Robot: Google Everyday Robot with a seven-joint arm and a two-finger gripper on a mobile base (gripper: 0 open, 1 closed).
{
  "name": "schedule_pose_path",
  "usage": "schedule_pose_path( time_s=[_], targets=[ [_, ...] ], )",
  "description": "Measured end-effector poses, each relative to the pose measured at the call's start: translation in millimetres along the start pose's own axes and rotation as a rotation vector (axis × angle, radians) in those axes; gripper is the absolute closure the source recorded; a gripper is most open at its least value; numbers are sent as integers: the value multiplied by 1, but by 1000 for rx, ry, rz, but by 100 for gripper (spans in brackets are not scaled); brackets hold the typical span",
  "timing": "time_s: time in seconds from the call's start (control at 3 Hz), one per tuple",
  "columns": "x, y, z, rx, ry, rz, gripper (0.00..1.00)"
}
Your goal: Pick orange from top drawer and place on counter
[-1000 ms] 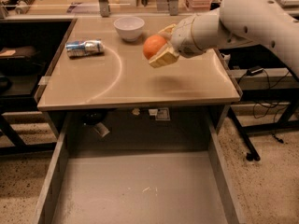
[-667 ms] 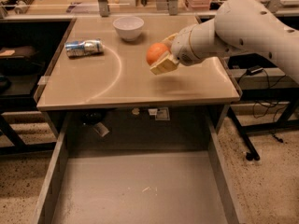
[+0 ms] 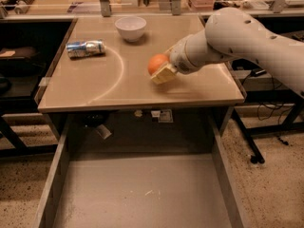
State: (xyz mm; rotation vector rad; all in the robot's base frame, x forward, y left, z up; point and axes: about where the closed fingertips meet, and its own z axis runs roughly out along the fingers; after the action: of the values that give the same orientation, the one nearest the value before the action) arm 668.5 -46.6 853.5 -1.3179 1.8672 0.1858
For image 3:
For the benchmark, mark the white ceramic bowl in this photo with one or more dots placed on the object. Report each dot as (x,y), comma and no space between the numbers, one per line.
(131,28)

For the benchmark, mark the crushed blue silver can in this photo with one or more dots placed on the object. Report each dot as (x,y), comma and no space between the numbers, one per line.
(82,49)

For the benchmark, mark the beige counter cabinet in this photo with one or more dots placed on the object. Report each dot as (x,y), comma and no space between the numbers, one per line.
(120,80)

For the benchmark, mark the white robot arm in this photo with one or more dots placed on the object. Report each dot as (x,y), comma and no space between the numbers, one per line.
(231,34)

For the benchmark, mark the black power adapter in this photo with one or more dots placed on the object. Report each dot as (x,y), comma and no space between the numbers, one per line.
(257,72)

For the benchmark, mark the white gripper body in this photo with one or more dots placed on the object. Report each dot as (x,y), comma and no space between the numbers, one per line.
(180,58)

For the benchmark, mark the open grey metal drawer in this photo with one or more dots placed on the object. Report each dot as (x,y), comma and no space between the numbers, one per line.
(145,175)

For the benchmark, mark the orange fruit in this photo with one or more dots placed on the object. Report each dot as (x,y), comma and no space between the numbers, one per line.
(155,62)

